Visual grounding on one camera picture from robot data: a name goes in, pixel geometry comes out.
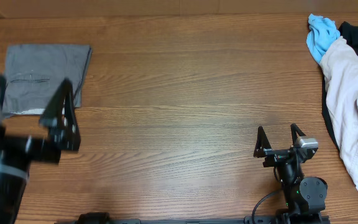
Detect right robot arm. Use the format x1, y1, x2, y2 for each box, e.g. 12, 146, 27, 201
250, 123, 330, 224

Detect grey shorts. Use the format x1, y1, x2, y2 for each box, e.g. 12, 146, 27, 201
2, 44, 93, 118

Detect black garment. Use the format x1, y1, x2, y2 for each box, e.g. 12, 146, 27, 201
322, 21, 358, 150

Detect light blue cloth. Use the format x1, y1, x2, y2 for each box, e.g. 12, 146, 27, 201
306, 14, 347, 63

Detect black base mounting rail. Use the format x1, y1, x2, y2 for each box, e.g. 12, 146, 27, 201
54, 212, 331, 224

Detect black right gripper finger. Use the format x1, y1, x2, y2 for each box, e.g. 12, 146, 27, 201
254, 126, 272, 158
290, 123, 306, 146

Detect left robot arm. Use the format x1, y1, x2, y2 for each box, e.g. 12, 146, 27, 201
0, 74, 81, 223

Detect pale pink garment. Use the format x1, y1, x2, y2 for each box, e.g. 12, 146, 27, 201
319, 37, 358, 191

